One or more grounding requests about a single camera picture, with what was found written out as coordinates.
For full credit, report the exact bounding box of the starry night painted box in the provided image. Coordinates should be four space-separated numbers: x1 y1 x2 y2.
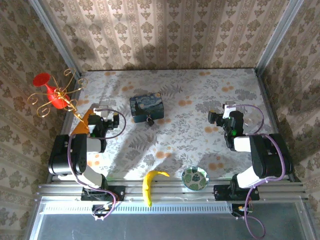
129 92 165 124

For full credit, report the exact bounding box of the floral table cloth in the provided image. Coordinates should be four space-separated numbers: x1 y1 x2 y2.
57 68 287 181

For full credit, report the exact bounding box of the green leaf print bowl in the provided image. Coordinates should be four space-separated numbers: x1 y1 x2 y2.
181 166 210 191

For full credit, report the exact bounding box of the red vase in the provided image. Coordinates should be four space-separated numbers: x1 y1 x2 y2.
32 72 71 110

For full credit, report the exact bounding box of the yellow banana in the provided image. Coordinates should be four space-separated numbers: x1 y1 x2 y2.
142 170 170 208

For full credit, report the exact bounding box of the grey metal panel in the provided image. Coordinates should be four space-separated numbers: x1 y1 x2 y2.
29 197 316 240

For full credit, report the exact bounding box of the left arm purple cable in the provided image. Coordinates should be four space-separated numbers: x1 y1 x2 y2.
67 108 127 221

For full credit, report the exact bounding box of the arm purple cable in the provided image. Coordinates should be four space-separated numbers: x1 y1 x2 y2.
232 104 287 240
67 108 127 221

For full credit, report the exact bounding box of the gold wire stand wooden base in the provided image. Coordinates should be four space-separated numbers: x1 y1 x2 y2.
27 68 92 137

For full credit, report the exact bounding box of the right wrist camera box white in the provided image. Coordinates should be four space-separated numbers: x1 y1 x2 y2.
222 101 237 118

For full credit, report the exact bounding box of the aluminium side rail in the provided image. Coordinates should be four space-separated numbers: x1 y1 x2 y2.
46 74 83 183
254 68 301 182

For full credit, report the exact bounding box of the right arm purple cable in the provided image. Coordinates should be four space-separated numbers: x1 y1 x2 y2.
232 104 287 240

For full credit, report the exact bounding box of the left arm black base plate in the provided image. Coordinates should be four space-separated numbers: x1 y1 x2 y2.
81 186 126 202

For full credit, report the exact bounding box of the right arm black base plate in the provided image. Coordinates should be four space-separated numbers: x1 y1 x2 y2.
213 184 260 202

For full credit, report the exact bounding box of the aluminium frame rail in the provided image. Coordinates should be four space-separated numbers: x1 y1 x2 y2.
37 179 307 201

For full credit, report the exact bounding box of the black cable connector box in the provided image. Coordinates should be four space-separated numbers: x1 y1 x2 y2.
91 204 114 218
231 203 254 218

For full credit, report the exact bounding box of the aluminium frame post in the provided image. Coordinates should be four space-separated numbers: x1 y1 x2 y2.
254 0 305 73
28 0 82 78

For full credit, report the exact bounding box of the white slotted cable duct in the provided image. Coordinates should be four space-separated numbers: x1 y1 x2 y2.
39 201 232 215

